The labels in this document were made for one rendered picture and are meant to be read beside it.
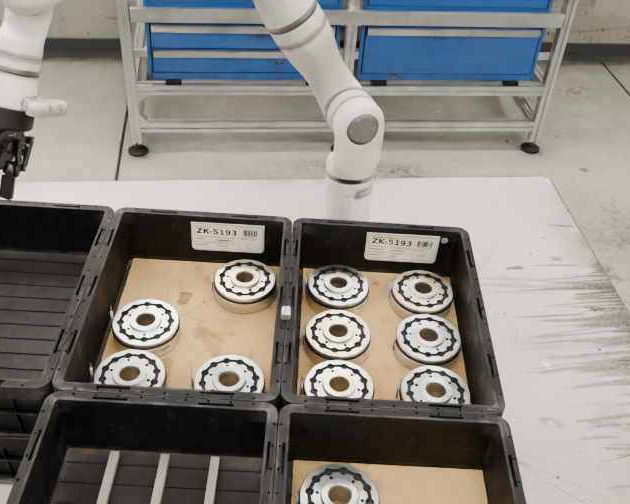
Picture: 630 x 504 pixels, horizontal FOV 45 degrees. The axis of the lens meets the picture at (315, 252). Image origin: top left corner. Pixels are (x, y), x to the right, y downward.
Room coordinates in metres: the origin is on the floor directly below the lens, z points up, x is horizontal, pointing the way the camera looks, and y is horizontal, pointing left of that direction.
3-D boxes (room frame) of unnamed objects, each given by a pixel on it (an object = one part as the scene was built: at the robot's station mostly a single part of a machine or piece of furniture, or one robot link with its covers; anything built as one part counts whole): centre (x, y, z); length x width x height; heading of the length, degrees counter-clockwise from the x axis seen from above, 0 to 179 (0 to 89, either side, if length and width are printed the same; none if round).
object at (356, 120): (1.21, -0.05, 0.99); 0.09 x 0.09 x 0.17; 20
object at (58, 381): (0.83, 0.19, 0.92); 0.40 x 0.30 x 0.02; 2
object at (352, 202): (1.21, -0.06, 0.83); 0.09 x 0.09 x 0.17; 21
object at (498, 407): (0.84, -0.11, 0.92); 0.40 x 0.30 x 0.02; 2
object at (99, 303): (0.83, 0.19, 0.87); 0.40 x 0.30 x 0.11; 2
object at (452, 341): (0.84, -0.19, 0.86); 0.10 x 0.10 x 0.01
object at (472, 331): (0.84, -0.11, 0.87); 0.40 x 0.30 x 0.11; 2
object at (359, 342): (0.84, -0.05, 0.86); 0.10 x 0.10 x 0.01
